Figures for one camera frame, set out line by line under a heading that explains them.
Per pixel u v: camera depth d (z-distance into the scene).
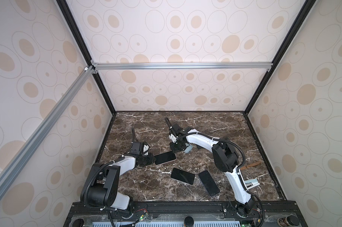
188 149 0.99
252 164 0.90
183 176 1.12
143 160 0.78
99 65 0.91
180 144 0.83
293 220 0.62
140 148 0.75
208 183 0.84
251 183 0.81
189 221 0.63
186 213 0.73
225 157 0.56
